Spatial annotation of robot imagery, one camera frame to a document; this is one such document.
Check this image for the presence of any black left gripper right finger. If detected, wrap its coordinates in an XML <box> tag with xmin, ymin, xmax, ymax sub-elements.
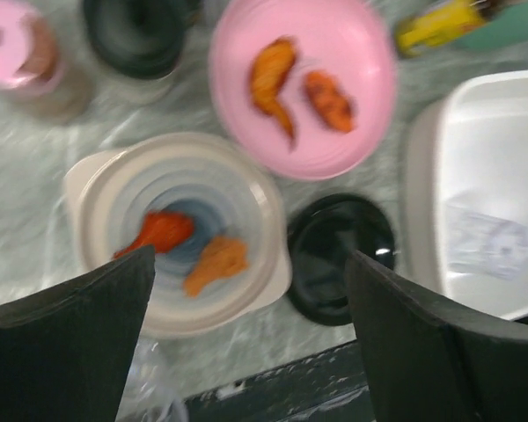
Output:
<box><xmin>345</xmin><ymin>251</ymin><xmax>528</xmax><ymax>421</ymax></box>

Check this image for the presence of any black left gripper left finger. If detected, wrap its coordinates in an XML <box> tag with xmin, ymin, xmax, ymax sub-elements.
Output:
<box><xmin>0</xmin><ymin>247</ymin><xmax>155</xmax><ymax>421</ymax></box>

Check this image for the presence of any clear drinking glass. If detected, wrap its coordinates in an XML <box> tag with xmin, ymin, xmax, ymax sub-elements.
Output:
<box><xmin>116</xmin><ymin>338</ymin><xmax>189</xmax><ymax>422</ymax></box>

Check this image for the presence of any beige bowl with handles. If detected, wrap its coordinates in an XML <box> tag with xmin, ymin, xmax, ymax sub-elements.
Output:
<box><xmin>64</xmin><ymin>132</ymin><xmax>291</xmax><ymax>338</ymax></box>

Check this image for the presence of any red chicken drumstick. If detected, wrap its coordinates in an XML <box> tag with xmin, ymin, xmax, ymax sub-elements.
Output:
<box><xmin>113</xmin><ymin>211</ymin><xmax>195</xmax><ymax>258</ymax></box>

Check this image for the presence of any black plate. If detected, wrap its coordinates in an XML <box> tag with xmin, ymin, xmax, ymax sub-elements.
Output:
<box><xmin>287</xmin><ymin>193</ymin><xmax>396</xmax><ymax>326</ymax></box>

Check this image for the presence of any orange fried nugget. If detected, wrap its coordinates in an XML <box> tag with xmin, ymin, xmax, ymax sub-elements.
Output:
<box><xmin>183</xmin><ymin>236</ymin><xmax>248</xmax><ymax>297</ymax></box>

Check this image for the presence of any white plastic tray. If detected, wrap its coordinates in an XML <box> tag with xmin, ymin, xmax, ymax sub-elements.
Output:
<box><xmin>401</xmin><ymin>70</ymin><xmax>528</xmax><ymax>320</ymax></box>

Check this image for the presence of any red fried chicken piece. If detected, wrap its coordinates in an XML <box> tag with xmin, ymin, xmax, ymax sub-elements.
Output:
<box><xmin>304</xmin><ymin>70</ymin><xmax>356</xmax><ymax>134</ymax></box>

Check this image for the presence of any pink lid spice jar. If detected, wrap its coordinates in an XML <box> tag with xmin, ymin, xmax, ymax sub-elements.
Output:
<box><xmin>0</xmin><ymin>0</ymin><xmax>92</xmax><ymax>124</ymax></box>

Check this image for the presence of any pink plate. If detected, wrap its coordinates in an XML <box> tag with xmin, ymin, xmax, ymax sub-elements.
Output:
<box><xmin>209</xmin><ymin>0</ymin><xmax>397</xmax><ymax>180</ymax></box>

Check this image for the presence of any black lid seasoning jar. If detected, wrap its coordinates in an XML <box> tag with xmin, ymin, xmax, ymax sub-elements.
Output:
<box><xmin>81</xmin><ymin>0</ymin><xmax>188</xmax><ymax>105</ymax></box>

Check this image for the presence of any orange chicken wing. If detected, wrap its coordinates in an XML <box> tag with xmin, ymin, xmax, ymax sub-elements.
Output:
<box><xmin>249</xmin><ymin>36</ymin><xmax>297</xmax><ymax>150</ymax></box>

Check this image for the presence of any yellow label sauce bottle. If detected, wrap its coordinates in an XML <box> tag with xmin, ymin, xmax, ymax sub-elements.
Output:
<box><xmin>394</xmin><ymin>0</ymin><xmax>518</xmax><ymax>58</ymax></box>

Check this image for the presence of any green plastic trash bin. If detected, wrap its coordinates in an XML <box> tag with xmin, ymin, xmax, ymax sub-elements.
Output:
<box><xmin>453</xmin><ymin>1</ymin><xmax>528</xmax><ymax>52</ymax></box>

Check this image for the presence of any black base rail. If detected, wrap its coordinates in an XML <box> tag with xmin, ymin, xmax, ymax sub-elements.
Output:
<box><xmin>186</xmin><ymin>340</ymin><xmax>376</xmax><ymax>422</ymax></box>

